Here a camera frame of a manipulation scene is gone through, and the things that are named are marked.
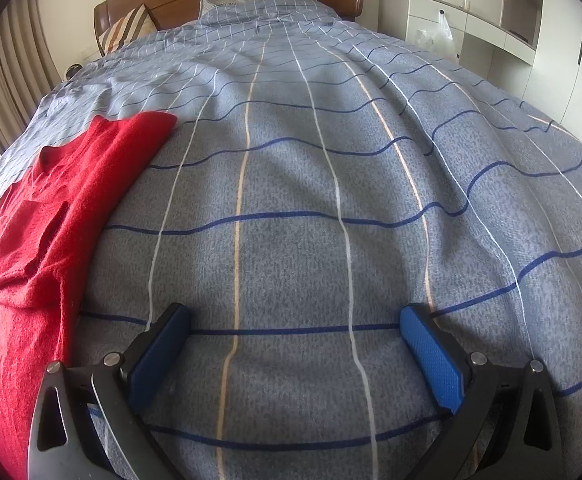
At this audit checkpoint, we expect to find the white wardrobe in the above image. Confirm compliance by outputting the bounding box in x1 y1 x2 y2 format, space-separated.
501 0 582 131

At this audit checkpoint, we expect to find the grey plaid blanket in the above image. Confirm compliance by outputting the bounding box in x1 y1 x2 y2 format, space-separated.
0 0 582 480

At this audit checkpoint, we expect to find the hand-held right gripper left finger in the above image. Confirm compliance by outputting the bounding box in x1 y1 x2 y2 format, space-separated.
27 303 192 480

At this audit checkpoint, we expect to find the red knit sweater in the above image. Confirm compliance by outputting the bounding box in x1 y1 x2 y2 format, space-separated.
0 114 178 480

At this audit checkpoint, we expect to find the white sideboard cabinet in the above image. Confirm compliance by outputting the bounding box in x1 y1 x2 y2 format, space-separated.
377 0 544 91

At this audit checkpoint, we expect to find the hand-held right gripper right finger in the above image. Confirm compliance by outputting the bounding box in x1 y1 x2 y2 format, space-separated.
401 303 578 480

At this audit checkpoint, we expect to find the striped pillow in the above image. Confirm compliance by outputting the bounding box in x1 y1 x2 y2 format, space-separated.
98 4 158 56

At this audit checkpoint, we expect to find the clear plastic bag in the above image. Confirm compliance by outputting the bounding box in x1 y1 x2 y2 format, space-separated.
413 10 459 63

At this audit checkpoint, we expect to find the beige curtain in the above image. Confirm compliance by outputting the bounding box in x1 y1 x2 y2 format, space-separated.
0 10 67 156

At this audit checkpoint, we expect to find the grey pillow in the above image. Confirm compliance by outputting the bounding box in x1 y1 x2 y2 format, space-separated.
199 0 317 18

